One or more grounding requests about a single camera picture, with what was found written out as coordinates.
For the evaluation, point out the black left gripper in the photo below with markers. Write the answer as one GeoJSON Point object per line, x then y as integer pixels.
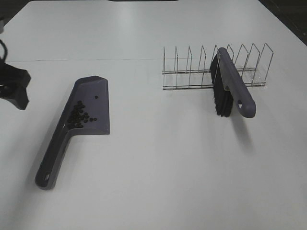
{"type": "Point", "coordinates": [13, 84]}

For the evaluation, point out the pile of coffee beans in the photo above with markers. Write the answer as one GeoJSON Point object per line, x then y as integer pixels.
{"type": "Point", "coordinates": [78, 116]}

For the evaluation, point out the purple plastic dustpan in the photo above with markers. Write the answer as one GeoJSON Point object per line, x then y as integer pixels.
{"type": "Point", "coordinates": [93, 91]}

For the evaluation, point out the purple hand brush black bristles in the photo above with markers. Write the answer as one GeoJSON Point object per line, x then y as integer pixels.
{"type": "Point", "coordinates": [228, 87]}

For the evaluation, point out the metal wire dish rack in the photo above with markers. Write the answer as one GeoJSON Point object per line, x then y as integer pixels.
{"type": "Point", "coordinates": [198, 71]}

